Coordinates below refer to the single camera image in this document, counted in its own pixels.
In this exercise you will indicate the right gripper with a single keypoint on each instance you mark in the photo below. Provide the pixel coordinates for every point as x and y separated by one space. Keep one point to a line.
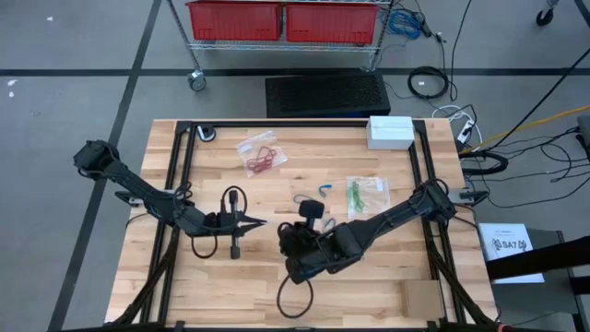
304 258

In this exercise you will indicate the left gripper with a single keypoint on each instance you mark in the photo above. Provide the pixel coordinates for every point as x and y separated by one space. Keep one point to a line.
221 221

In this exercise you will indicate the blue rubber band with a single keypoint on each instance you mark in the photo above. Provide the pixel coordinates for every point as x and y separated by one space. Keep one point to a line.
333 223
328 186
297 196

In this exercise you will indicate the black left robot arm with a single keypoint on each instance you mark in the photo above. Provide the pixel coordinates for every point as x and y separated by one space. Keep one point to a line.
138 189

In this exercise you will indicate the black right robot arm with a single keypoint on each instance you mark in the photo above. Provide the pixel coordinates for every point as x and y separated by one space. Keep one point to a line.
396 212

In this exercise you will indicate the brown cardboard piece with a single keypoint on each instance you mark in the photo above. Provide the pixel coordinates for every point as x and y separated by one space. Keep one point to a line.
421 299

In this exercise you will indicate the black perforated floor mat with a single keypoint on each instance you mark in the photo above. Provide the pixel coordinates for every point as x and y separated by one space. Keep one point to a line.
327 94

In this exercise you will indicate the white box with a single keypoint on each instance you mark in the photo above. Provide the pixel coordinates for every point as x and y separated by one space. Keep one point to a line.
391 133

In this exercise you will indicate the white printed booklet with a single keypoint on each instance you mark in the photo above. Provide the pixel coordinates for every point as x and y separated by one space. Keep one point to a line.
507 251

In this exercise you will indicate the red plastic bin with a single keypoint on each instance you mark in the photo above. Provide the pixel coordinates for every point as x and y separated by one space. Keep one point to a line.
332 23
235 20

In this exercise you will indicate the white power strip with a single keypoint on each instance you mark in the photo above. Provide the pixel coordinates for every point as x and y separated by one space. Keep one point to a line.
465 131

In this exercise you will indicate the black bar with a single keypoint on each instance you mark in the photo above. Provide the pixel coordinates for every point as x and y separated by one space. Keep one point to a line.
544 260

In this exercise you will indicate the grey cart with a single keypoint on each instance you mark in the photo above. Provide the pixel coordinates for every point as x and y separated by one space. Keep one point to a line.
544 304

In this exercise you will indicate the black caster wheel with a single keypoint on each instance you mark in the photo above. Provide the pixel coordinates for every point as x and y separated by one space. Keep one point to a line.
545 17

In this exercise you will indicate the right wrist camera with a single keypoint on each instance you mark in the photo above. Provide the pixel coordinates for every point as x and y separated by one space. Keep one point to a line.
311 208

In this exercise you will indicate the black aluminium table frame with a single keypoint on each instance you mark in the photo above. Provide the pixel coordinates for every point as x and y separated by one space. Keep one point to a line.
322 123

